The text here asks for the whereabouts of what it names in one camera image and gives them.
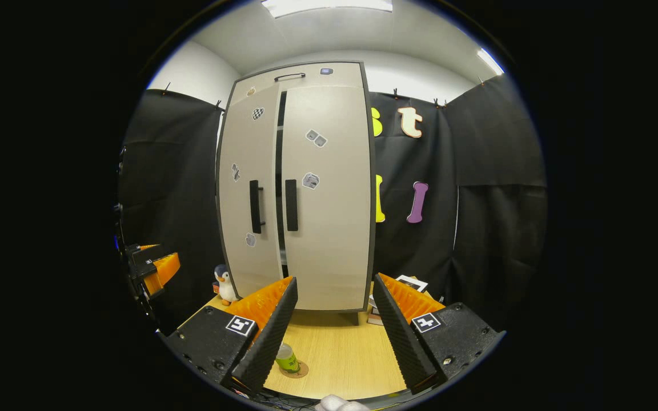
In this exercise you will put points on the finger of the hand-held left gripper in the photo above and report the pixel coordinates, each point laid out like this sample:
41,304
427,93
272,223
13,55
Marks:
163,271
143,251

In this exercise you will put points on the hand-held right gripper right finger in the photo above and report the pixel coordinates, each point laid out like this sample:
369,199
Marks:
403,342

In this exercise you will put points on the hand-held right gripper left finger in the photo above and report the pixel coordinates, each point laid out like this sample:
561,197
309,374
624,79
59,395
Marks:
266,342

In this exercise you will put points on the green label plastic bottle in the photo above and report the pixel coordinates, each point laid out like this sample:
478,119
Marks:
288,361

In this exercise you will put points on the round brown coaster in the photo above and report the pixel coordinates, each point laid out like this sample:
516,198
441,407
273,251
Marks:
301,371

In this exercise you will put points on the grey cabinet door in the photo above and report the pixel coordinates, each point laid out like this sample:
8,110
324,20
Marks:
334,240
243,211

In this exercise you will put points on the grey cabinet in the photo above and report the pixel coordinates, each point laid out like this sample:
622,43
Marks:
279,171

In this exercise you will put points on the grey cabinet drawer front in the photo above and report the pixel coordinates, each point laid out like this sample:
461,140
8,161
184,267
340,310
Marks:
340,77

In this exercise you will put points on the stack of books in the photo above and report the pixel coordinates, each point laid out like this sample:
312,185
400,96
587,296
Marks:
376,311

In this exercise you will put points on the penguin plush toy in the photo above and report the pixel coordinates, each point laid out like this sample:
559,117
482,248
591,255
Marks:
226,288

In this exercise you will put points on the black backdrop cloth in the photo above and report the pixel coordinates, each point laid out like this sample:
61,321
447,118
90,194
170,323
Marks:
489,240

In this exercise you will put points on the small ceiling light panel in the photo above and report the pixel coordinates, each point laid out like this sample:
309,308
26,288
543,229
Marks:
490,61

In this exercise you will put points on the large ceiling light panel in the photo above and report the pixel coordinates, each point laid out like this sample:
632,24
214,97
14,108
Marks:
329,5

